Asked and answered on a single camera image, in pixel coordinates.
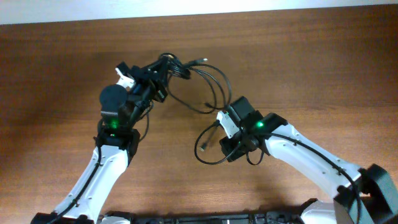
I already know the black HDMI cable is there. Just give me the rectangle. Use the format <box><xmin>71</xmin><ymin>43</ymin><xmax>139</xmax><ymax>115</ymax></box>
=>
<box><xmin>158</xmin><ymin>52</ymin><xmax>233</xmax><ymax>114</ymax></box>

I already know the black USB cable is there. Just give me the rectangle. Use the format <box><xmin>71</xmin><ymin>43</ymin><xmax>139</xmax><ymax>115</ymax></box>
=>
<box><xmin>200</xmin><ymin>123</ymin><xmax>221</xmax><ymax>152</ymax></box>

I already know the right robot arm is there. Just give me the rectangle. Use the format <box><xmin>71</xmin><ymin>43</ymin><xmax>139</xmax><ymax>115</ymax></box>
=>
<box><xmin>216</xmin><ymin>96</ymin><xmax>397</xmax><ymax>223</ymax></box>

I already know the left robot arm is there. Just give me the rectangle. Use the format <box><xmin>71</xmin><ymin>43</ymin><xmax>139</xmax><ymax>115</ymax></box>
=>
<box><xmin>32</xmin><ymin>57</ymin><xmax>170</xmax><ymax>223</ymax></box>

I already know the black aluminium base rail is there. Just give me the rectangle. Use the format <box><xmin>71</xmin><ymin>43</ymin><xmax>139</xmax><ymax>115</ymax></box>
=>
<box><xmin>97</xmin><ymin>212</ymin><xmax>303</xmax><ymax>224</ymax></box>

